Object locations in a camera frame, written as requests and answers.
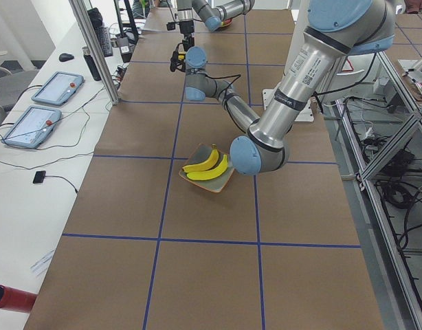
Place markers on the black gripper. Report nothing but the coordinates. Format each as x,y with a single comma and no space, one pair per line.
187,28

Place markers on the yellow banana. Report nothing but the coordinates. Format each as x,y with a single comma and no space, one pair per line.
210,174
204,158

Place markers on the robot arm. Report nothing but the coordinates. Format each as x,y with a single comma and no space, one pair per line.
211,17
334,29

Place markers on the woven brown fruit basket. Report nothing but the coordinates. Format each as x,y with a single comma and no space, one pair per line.
226,23

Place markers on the grey square plate orange rim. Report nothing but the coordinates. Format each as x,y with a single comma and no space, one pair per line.
213,185

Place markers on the black keyboard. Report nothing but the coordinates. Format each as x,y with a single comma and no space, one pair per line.
104,40

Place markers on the black water bottle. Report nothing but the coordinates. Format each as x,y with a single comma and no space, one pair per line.
91,63

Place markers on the black computer mouse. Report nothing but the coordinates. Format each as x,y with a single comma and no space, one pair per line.
64,57

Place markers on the upper teach pendant tablet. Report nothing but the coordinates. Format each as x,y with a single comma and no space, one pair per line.
58,89

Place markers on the teach pendant tablet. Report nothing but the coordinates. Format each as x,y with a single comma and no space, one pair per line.
32,128
58,89

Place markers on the lower teach pendant tablet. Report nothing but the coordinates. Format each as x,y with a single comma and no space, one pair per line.
32,128

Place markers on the small black puck device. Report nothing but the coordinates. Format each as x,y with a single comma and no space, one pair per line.
39,177

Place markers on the red fire extinguisher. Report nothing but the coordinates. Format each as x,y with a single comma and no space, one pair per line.
17,300

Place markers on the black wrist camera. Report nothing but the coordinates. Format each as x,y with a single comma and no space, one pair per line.
177,60
170,26

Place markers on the aluminium frame post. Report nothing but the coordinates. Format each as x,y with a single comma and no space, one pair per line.
87,30

